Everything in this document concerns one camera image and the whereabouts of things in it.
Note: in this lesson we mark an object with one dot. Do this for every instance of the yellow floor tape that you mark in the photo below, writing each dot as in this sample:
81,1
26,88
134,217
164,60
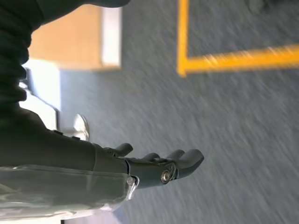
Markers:
184,46

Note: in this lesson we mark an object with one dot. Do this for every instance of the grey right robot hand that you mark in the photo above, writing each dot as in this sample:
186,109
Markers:
58,160

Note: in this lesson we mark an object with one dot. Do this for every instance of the white desk frame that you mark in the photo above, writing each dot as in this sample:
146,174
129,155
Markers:
44,89

